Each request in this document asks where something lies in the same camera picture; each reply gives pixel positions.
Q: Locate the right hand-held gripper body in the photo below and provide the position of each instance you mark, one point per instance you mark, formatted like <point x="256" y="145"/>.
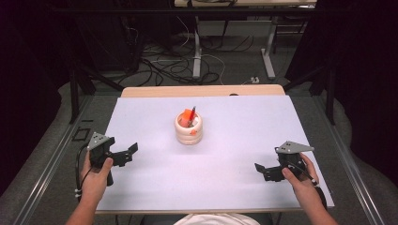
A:
<point x="289" y="162"/>

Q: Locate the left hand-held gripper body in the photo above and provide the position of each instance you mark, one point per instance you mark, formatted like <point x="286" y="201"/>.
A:
<point x="98" y="156"/>

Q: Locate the cream ribbed pen holder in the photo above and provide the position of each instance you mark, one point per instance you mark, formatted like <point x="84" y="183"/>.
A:
<point x="187" y="136"/>

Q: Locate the pink and orange highlighter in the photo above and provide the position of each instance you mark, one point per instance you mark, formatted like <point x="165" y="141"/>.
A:
<point x="187" y="115"/>

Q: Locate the red pen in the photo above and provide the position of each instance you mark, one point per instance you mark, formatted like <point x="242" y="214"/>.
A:
<point x="192" y="114"/>

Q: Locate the person's left hand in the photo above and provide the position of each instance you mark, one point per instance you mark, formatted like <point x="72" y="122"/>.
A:
<point x="94" y="184"/>

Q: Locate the person's right hand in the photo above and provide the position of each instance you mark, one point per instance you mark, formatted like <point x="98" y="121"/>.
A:
<point x="306" y="190"/>

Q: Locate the black metal stand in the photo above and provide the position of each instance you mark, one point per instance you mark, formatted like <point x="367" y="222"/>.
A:
<point x="74" y="100"/>
<point x="330" y="100"/>

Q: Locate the white table mat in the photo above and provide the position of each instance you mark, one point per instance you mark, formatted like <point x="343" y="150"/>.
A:
<point x="187" y="175"/>

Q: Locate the person's white shirt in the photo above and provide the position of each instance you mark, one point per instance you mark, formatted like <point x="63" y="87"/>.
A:
<point x="216" y="220"/>

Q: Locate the white power plug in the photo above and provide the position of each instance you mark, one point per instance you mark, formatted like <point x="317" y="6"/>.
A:
<point x="255" y="80"/>

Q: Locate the dark curtain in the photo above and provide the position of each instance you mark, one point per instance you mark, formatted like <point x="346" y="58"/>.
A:
<point x="28" y="93"/>
<point x="369" y="78"/>

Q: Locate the white-legged desk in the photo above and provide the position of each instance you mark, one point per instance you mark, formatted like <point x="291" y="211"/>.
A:
<point x="197" y="56"/>

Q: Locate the black crossbar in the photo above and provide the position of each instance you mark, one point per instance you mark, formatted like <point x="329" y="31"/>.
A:
<point x="125" y="11"/>

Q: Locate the aluminium floor rail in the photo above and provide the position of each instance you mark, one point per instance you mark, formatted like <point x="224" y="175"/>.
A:
<point x="350" y="168"/>
<point x="47" y="175"/>

